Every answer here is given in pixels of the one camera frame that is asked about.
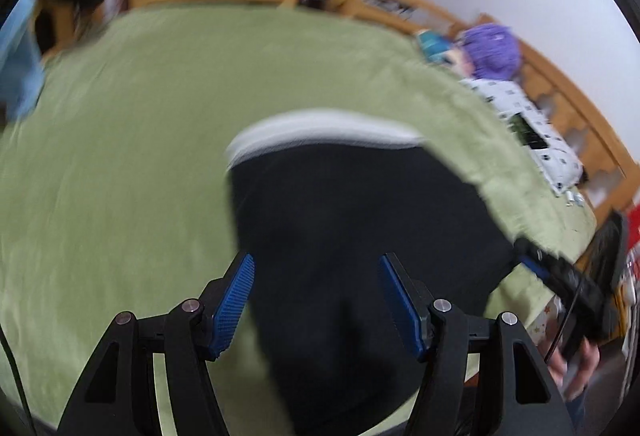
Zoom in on black cable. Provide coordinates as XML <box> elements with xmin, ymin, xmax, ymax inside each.
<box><xmin>542</xmin><ymin>283</ymin><xmax>583</xmax><ymax>364</ymax></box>

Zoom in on black pants with white stripe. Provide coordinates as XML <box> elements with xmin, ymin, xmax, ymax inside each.
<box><xmin>225</xmin><ymin>109</ymin><xmax>526</xmax><ymax>436</ymax></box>

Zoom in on person's right hand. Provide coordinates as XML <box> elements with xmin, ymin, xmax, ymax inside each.
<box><xmin>547</xmin><ymin>338</ymin><xmax>601</xmax><ymax>403</ymax></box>

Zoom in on blue fluffy blanket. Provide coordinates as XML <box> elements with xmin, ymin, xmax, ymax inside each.
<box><xmin>0</xmin><ymin>0</ymin><xmax>46</xmax><ymax>122</ymax></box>

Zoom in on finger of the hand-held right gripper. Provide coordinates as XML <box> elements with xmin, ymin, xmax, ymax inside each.
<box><xmin>514</xmin><ymin>236</ymin><xmax>611</xmax><ymax>343</ymax></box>

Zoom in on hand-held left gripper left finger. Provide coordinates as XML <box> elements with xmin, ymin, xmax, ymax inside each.
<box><xmin>56</xmin><ymin>252</ymin><xmax>256</xmax><ymax>436</ymax></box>

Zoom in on star print sheet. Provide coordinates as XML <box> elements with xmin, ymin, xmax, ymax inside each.
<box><xmin>531</xmin><ymin>295</ymin><xmax>563</xmax><ymax>348</ymax></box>

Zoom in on white patterned pillow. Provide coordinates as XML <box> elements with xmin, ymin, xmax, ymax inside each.
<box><xmin>460</xmin><ymin>77</ymin><xmax>585</xmax><ymax>197</ymax></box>

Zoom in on purple plush toy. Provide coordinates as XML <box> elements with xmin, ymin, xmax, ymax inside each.
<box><xmin>460</xmin><ymin>22</ymin><xmax>523</xmax><ymax>81</ymax></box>

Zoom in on colourful cushion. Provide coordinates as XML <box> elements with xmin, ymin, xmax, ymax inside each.
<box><xmin>417</xmin><ymin>30</ymin><xmax>458</xmax><ymax>64</ymax></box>

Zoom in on green fleece blanket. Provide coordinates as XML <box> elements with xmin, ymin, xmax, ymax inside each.
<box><xmin>0</xmin><ymin>6</ymin><xmax>598</xmax><ymax>436</ymax></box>

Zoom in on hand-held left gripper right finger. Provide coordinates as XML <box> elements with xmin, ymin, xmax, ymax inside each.
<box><xmin>377</xmin><ymin>253</ymin><xmax>576</xmax><ymax>436</ymax></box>

